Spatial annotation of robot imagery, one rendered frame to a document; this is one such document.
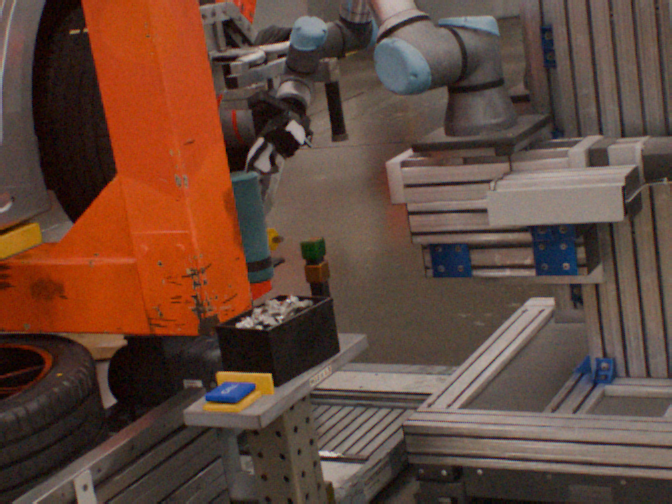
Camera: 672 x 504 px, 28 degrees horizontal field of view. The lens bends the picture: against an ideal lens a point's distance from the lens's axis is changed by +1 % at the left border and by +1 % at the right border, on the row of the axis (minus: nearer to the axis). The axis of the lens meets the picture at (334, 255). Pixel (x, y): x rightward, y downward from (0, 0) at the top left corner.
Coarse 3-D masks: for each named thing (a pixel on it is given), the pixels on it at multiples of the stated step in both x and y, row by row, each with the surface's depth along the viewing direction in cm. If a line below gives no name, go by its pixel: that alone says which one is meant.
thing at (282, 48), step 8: (216, 24) 320; (216, 32) 321; (216, 40) 321; (224, 40) 323; (224, 48) 322; (248, 48) 319; (256, 48) 318; (264, 48) 317; (272, 48) 316; (280, 48) 316; (224, 64) 322
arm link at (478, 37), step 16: (480, 16) 265; (464, 32) 264; (480, 32) 265; (496, 32) 267; (464, 48) 263; (480, 48) 265; (496, 48) 268; (464, 64) 263; (480, 64) 266; (496, 64) 268; (464, 80) 267; (480, 80) 267; (496, 80) 268
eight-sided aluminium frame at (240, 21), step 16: (208, 16) 318; (224, 16) 324; (240, 16) 330; (224, 32) 333; (240, 32) 331; (256, 32) 336; (240, 48) 338; (272, 80) 342; (272, 176) 341; (272, 192) 341
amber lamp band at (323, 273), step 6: (306, 264) 273; (312, 264) 273; (318, 264) 272; (324, 264) 273; (306, 270) 273; (312, 270) 273; (318, 270) 272; (324, 270) 273; (306, 276) 274; (312, 276) 273; (318, 276) 272; (324, 276) 273; (312, 282) 274; (318, 282) 273
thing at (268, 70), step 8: (264, 64) 307; (272, 64) 307; (280, 64) 310; (248, 72) 298; (256, 72) 301; (264, 72) 304; (272, 72) 307; (280, 72) 310; (232, 80) 295; (240, 80) 295; (248, 80) 298; (256, 80) 301; (232, 88) 295; (240, 88) 295
